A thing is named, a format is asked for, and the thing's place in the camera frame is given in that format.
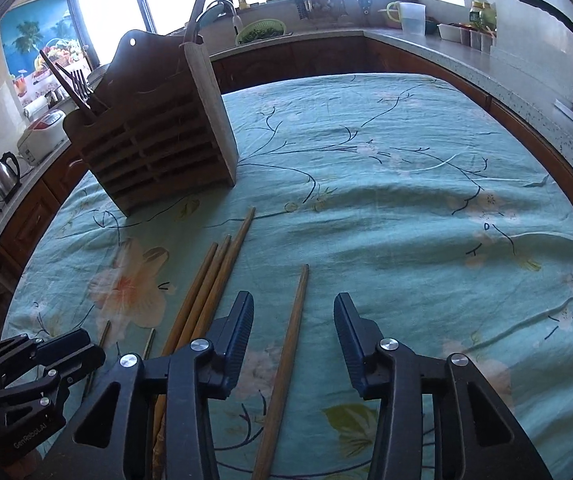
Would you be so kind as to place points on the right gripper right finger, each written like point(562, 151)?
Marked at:
point(436, 415)

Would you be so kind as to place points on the gold metal fork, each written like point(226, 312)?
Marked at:
point(81, 87)

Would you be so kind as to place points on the silver metal spoon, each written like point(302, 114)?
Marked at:
point(191, 31)

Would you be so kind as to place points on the teal floral tablecloth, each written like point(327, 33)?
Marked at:
point(395, 189)

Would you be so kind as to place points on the steel electric kettle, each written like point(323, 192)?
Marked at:
point(10, 176)

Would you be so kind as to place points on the white rice cooker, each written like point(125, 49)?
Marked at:
point(42, 137)

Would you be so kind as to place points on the dark utensil in holder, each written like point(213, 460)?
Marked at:
point(59, 75)

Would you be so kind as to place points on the wooden utensil holder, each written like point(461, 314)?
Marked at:
point(156, 125)

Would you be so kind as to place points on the green colander bowl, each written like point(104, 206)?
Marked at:
point(264, 29)

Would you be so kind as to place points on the green condiment bottle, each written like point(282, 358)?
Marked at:
point(482, 16)

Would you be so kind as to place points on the chrome sink faucet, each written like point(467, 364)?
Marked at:
point(220, 9)

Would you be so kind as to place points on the colourful wall poster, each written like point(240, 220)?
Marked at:
point(40, 26)

